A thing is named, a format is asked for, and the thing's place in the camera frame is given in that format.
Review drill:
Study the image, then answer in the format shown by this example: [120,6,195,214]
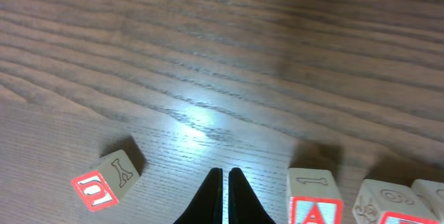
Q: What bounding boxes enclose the red letter U block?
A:
[71,149,140,212]

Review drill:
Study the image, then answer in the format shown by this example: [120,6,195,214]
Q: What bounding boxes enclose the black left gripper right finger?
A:
[228,168,275,224]

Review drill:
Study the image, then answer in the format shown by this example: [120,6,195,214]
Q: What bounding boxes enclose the blue number 2 block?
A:
[411,179,443,224]

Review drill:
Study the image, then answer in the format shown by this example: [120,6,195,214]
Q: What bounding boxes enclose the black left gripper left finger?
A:
[174,168,223,224]

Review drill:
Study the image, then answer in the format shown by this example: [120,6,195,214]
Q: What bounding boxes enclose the red letter A block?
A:
[287,168,344,224]

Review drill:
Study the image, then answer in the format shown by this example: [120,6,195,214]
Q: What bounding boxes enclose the red letter I block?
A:
[352,179,440,224]

